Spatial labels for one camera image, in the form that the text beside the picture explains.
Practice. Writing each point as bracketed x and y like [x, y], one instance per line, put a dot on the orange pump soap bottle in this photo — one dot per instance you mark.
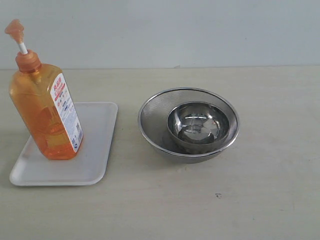
[41, 96]

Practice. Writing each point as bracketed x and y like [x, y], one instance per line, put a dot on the small stainless steel bowl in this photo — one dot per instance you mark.
[198, 127]

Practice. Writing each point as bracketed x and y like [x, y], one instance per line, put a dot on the steel mesh colander basket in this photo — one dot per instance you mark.
[152, 122]

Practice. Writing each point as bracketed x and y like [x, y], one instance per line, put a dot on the white rectangular foam tray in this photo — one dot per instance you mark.
[88, 167]

